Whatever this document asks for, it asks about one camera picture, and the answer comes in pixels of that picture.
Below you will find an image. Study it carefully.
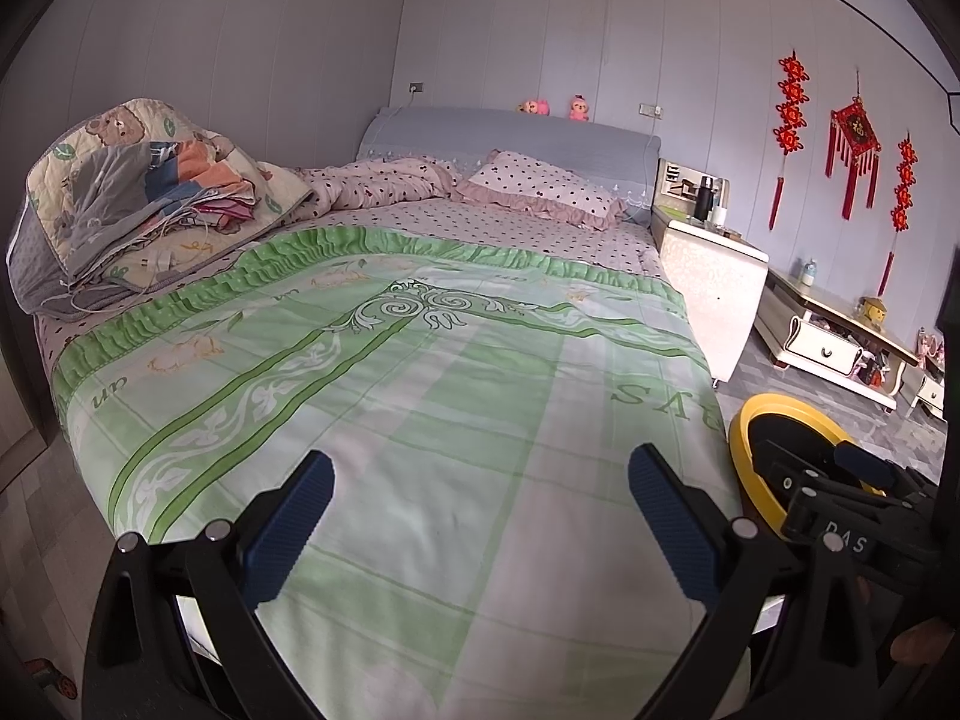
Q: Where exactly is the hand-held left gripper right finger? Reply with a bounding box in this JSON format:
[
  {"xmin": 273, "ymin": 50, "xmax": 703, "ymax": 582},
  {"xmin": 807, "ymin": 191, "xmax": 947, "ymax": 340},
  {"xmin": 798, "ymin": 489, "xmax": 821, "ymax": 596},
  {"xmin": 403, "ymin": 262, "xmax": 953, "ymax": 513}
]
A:
[{"xmin": 628, "ymin": 442, "xmax": 886, "ymax": 720}]

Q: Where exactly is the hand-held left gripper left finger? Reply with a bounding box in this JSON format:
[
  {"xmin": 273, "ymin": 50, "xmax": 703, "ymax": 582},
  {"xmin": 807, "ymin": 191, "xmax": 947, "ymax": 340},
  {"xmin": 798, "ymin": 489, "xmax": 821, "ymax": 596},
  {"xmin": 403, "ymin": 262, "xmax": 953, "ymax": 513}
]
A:
[{"xmin": 82, "ymin": 450, "xmax": 336, "ymax": 720}]

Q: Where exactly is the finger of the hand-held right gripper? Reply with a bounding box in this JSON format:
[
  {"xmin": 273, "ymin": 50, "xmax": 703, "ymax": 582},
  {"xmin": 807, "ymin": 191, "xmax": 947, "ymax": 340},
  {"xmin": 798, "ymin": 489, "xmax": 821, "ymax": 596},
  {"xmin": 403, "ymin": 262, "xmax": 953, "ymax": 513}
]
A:
[
  {"xmin": 834, "ymin": 441, "xmax": 931, "ymax": 500},
  {"xmin": 761, "ymin": 435, "xmax": 833, "ymax": 520}
]

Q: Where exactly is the yellow round waste bin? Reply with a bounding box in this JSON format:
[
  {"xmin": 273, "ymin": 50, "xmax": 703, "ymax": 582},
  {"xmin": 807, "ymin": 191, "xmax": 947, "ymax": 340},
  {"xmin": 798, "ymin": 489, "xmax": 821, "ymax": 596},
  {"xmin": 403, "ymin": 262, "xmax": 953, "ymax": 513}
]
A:
[{"xmin": 727, "ymin": 392, "xmax": 890, "ymax": 533}]

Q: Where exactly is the person's right hand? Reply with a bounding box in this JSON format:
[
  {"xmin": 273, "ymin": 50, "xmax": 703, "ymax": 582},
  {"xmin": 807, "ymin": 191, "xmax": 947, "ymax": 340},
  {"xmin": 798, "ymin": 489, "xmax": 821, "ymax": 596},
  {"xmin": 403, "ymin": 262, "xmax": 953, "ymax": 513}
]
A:
[{"xmin": 892, "ymin": 619, "xmax": 942, "ymax": 665}]

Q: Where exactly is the red toy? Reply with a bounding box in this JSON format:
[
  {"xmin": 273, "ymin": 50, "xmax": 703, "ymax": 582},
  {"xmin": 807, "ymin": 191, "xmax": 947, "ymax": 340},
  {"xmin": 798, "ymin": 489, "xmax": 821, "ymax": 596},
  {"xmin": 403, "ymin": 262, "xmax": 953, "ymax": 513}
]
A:
[{"xmin": 851, "ymin": 352, "xmax": 893, "ymax": 387}]

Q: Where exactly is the small white drawer cabinet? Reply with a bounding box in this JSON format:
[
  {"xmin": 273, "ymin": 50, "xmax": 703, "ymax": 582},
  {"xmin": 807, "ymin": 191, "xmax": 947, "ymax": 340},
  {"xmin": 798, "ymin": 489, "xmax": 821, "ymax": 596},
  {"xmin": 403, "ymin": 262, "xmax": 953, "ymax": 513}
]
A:
[{"xmin": 896, "ymin": 364, "xmax": 947, "ymax": 417}]

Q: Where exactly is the long white media cabinet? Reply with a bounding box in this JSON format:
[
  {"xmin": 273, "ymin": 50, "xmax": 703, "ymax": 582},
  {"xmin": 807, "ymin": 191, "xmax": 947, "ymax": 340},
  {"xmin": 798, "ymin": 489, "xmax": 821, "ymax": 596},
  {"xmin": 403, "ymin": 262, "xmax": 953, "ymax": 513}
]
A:
[{"xmin": 754, "ymin": 266, "xmax": 920, "ymax": 410}]

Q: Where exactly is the green printed bedspread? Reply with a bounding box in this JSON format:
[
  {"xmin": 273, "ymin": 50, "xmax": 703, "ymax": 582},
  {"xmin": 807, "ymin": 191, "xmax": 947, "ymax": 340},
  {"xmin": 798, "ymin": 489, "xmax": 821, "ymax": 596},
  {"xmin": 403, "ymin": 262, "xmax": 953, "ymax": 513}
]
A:
[{"xmin": 49, "ymin": 225, "xmax": 755, "ymax": 720}]

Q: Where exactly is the white nightstand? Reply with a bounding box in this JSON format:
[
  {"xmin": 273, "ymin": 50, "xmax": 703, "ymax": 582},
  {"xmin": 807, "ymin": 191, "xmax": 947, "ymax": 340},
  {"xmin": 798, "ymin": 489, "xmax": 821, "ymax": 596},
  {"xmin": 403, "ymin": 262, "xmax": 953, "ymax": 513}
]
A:
[{"xmin": 649, "ymin": 206, "xmax": 771, "ymax": 387}]

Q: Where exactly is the long red knot decoration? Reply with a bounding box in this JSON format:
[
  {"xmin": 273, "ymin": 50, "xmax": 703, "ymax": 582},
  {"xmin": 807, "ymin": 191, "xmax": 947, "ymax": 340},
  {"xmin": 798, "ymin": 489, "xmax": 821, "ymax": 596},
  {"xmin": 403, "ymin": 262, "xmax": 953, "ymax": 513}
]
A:
[
  {"xmin": 766, "ymin": 52, "xmax": 812, "ymax": 232},
  {"xmin": 877, "ymin": 131, "xmax": 920, "ymax": 299}
]

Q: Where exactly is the red diamond tassel decoration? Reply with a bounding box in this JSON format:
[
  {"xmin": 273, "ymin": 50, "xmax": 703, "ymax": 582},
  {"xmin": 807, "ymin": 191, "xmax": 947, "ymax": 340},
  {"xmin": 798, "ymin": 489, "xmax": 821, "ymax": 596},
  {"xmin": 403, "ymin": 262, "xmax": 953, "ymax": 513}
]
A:
[{"xmin": 825, "ymin": 71, "xmax": 882, "ymax": 220}]

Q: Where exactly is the pink dotted bedsheet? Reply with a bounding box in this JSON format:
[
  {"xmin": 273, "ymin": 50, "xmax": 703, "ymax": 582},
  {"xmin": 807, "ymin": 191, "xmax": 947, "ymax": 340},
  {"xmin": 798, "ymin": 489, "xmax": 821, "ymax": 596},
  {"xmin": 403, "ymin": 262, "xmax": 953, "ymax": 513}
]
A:
[{"xmin": 34, "ymin": 199, "xmax": 672, "ymax": 361}]

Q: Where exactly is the stack of folded clothes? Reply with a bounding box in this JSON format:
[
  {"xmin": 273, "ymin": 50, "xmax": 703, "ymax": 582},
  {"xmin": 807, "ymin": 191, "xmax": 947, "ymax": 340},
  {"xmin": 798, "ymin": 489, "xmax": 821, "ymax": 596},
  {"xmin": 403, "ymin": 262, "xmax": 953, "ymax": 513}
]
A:
[{"xmin": 146, "ymin": 141, "xmax": 260, "ymax": 233}]

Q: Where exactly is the pink dotted quilt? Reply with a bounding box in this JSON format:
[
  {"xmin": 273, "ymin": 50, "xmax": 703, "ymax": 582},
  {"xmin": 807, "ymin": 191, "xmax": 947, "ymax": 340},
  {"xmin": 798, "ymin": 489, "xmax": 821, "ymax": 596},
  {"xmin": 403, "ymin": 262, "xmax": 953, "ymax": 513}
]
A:
[{"xmin": 300, "ymin": 154, "xmax": 466, "ymax": 220}]

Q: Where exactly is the pink dotted pillow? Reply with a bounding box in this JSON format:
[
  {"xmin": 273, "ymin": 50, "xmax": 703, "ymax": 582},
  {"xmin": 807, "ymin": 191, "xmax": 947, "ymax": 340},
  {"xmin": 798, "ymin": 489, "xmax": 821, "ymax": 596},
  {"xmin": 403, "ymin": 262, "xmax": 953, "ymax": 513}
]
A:
[{"xmin": 457, "ymin": 150, "xmax": 629, "ymax": 230}]

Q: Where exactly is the grey-blue bed headboard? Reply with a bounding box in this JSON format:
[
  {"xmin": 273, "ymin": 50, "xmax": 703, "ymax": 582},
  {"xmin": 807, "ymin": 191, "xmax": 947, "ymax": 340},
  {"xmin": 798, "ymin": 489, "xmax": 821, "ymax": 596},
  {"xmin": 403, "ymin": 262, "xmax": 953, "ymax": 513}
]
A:
[{"xmin": 356, "ymin": 106, "xmax": 662, "ymax": 222}]

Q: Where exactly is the folded bear print quilt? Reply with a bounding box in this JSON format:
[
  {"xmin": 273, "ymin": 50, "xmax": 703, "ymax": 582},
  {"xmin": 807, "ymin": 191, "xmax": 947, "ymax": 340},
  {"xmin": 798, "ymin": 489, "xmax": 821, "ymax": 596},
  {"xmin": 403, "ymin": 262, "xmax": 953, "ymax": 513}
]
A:
[{"xmin": 7, "ymin": 97, "xmax": 316, "ymax": 316}]

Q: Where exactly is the white cable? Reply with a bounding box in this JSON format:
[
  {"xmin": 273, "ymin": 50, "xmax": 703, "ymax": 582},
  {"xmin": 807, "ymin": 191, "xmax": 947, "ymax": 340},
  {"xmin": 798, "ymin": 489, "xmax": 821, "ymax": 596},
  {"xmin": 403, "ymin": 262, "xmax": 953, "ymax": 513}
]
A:
[{"xmin": 45, "ymin": 217, "xmax": 218, "ymax": 312}]

